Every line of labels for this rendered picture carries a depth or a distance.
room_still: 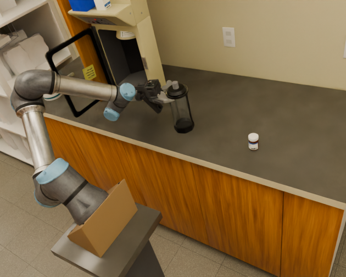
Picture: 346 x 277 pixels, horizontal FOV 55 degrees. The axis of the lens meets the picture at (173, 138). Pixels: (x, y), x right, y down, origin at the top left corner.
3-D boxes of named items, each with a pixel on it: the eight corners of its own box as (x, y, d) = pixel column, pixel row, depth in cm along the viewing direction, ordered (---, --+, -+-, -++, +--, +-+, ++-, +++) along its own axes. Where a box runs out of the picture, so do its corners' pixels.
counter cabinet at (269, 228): (118, 140, 323) (85, 57, 265) (349, 212, 219) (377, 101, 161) (70, 189, 285) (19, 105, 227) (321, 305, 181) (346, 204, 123)
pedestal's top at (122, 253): (116, 289, 115) (113, 284, 113) (54, 255, 131) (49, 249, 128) (162, 217, 134) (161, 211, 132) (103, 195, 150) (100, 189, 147)
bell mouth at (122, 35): (129, 23, 187) (126, 14, 183) (154, 26, 178) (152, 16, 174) (109, 38, 177) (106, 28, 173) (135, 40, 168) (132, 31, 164)
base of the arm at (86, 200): (89, 217, 110) (67, 198, 109) (73, 231, 121) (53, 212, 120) (114, 188, 121) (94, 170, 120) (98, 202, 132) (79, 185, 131)
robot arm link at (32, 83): (18, 55, 126) (135, 79, 151) (15, 72, 134) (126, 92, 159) (17, 81, 121) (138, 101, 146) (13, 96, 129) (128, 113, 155)
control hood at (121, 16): (89, 21, 175) (82, 2, 168) (137, 25, 158) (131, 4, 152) (74, 31, 168) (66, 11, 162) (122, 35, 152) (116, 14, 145)
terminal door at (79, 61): (113, 89, 200) (90, 26, 174) (76, 118, 184) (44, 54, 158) (112, 89, 201) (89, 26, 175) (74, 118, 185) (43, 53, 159)
